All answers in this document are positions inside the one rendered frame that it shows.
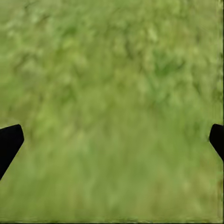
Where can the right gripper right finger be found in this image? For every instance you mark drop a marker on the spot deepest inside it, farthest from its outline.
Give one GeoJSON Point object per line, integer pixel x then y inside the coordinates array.
{"type": "Point", "coordinates": [217, 139]}

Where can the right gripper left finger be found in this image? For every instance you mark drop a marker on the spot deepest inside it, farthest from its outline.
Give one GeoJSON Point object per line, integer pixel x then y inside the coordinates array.
{"type": "Point", "coordinates": [11, 140]}

